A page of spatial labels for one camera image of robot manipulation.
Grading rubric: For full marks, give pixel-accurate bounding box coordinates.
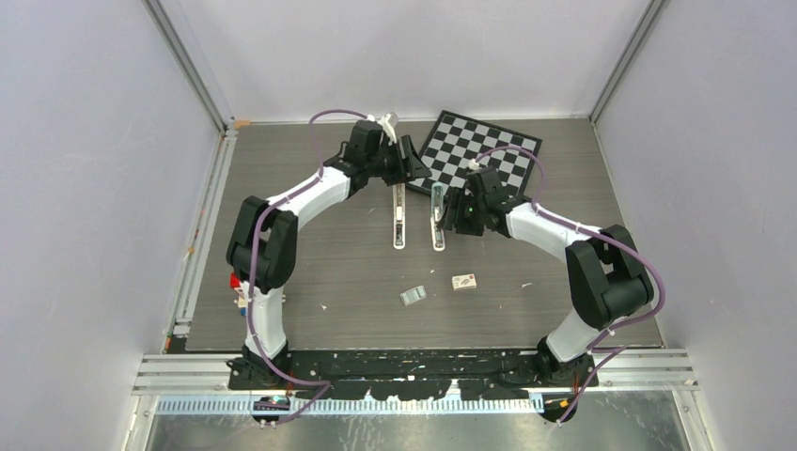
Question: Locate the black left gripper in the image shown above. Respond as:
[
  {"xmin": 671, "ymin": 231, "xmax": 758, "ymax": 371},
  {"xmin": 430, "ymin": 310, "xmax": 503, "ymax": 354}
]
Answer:
[{"xmin": 367, "ymin": 136, "xmax": 430, "ymax": 187}]

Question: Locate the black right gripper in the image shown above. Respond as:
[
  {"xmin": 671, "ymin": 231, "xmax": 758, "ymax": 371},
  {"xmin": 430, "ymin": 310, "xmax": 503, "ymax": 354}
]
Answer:
[{"xmin": 439, "ymin": 186, "xmax": 488, "ymax": 237}]

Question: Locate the light blue white stapler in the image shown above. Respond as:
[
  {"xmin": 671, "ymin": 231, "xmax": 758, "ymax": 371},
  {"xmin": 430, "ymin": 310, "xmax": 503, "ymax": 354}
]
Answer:
[{"xmin": 430, "ymin": 182, "xmax": 445, "ymax": 252}]

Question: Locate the small white domino tile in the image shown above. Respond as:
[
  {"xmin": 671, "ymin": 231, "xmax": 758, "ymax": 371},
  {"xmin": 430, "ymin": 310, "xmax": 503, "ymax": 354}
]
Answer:
[{"xmin": 451, "ymin": 273, "xmax": 477, "ymax": 291}]

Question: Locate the grey tray of staples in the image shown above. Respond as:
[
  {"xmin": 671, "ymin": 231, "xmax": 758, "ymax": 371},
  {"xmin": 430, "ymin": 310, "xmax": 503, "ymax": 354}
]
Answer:
[{"xmin": 399, "ymin": 286, "xmax": 428, "ymax": 306}]

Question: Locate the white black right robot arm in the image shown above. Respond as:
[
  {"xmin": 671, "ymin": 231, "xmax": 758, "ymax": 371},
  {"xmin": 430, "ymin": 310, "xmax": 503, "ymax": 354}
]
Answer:
[{"xmin": 441, "ymin": 167, "xmax": 654, "ymax": 386}]

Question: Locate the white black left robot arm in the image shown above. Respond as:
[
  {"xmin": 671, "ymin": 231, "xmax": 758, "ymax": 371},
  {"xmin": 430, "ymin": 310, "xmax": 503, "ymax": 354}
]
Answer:
[{"xmin": 226, "ymin": 113, "xmax": 430, "ymax": 389}]

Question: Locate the black white chessboard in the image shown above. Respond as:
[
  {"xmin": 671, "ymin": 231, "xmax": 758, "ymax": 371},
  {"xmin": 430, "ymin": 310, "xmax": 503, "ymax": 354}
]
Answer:
[{"xmin": 407, "ymin": 110, "xmax": 542, "ymax": 194}]

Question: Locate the orange tape piece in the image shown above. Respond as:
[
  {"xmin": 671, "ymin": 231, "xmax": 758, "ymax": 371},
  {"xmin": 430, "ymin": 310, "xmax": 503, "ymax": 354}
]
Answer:
[{"xmin": 233, "ymin": 120, "xmax": 251, "ymax": 131}]

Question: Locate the colourful wooden toy car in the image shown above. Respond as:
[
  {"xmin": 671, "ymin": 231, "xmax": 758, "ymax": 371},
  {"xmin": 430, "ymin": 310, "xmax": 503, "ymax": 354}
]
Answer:
[{"xmin": 229, "ymin": 272, "xmax": 248, "ymax": 316}]

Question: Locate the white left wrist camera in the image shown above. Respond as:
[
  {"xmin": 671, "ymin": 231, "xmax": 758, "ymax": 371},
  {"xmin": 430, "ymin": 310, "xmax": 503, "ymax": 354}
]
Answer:
[{"xmin": 366, "ymin": 112, "xmax": 399, "ymax": 145}]

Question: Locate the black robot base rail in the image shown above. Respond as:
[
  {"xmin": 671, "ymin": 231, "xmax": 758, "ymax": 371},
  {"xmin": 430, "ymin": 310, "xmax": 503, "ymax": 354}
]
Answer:
[{"xmin": 227, "ymin": 349, "xmax": 597, "ymax": 401}]

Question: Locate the left aluminium corner post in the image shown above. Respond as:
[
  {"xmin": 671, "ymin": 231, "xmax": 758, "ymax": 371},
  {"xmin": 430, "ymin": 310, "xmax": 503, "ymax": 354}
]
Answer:
[{"xmin": 143, "ymin": 0, "xmax": 235, "ymax": 133}]

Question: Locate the aluminium corner post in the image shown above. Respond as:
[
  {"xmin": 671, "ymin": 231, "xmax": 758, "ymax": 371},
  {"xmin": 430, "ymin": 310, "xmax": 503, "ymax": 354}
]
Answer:
[
  {"xmin": 588, "ymin": 0, "xmax": 669, "ymax": 126},
  {"xmin": 143, "ymin": 0, "xmax": 235, "ymax": 133}
]

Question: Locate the right aluminium corner post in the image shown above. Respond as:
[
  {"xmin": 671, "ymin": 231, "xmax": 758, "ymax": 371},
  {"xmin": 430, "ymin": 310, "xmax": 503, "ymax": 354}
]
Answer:
[{"xmin": 588, "ymin": 0, "xmax": 669, "ymax": 126}]

